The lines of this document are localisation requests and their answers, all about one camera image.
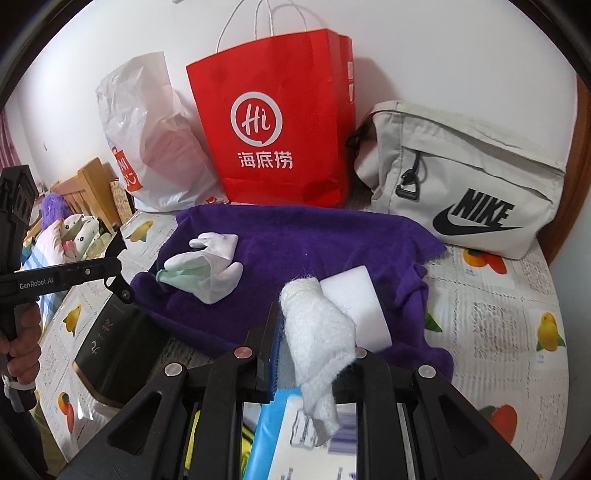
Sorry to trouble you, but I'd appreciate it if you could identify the pink striped curtain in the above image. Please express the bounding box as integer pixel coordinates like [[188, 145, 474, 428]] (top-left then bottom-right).
[[0, 108, 22, 172]]

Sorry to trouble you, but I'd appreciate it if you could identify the white fluffy cloth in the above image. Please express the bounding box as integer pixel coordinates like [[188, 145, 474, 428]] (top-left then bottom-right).
[[279, 277, 357, 439]]

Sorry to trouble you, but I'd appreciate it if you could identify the person's left hand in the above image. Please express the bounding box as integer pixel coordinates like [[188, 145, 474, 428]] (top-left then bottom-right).
[[0, 305, 43, 388]]

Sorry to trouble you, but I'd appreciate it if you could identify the beige sling bag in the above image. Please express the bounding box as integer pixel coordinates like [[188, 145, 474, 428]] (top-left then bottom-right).
[[353, 100, 568, 260]]

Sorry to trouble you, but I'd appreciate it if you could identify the light wooden bed board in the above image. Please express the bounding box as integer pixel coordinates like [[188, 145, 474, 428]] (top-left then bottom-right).
[[50, 157, 136, 232]]

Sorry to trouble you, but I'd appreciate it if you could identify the dark wooden bed board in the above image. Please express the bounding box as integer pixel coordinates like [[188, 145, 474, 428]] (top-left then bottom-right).
[[540, 74, 591, 274]]

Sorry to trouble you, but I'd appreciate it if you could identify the blue packet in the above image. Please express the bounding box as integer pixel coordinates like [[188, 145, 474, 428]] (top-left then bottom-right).
[[240, 397, 361, 480]]

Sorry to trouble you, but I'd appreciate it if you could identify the white plastic bag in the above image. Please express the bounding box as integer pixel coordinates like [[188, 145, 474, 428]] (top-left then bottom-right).
[[95, 52, 230, 214]]

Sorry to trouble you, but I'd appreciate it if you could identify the white sponge block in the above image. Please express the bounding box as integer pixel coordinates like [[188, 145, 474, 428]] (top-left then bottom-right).
[[320, 265, 393, 352]]

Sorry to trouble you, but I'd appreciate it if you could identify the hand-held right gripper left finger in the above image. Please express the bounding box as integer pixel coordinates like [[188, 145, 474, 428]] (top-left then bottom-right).
[[58, 302, 282, 480]]

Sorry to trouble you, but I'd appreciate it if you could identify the black box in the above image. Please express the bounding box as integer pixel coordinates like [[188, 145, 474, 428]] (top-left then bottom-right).
[[72, 295, 170, 410]]

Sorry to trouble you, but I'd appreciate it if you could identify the red paper bag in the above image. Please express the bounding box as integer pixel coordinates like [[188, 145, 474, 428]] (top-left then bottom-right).
[[186, 0, 356, 208]]

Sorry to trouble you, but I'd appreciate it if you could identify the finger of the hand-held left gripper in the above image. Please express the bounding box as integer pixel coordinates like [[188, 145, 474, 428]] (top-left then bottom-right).
[[65, 228, 129, 283], [104, 274, 136, 304]]

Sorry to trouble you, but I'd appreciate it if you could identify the white glove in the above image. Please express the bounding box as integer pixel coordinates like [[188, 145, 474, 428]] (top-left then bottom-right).
[[163, 251, 245, 305], [190, 232, 239, 260]]

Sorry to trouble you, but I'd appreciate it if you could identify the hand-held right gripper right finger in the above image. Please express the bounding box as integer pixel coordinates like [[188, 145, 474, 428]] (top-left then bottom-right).
[[330, 348, 539, 480]]

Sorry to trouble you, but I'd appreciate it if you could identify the white dotted plush toy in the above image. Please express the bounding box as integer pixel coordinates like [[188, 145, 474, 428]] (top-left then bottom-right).
[[58, 213, 101, 259]]

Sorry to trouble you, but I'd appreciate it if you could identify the purple towel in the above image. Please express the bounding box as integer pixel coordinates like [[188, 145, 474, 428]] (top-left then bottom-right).
[[130, 204, 455, 384]]

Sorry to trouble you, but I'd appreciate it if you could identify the purple plush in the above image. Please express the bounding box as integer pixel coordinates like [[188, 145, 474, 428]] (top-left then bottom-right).
[[41, 193, 70, 232]]

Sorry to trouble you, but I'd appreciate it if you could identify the pink pillow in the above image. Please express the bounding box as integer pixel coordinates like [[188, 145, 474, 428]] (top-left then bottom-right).
[[31, 219, 64, 265]]

